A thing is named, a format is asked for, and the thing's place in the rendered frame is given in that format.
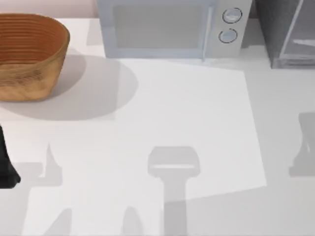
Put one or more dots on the microwave oven door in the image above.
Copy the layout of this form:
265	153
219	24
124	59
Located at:
157	27

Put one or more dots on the round microwave knob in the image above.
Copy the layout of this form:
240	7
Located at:
232	15
228	36

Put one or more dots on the pale microwave oven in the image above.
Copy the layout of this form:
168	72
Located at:
242	24

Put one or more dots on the brown wicker basket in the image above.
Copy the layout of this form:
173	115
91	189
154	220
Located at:
29	59

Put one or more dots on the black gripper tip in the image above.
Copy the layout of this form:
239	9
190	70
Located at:
6	167

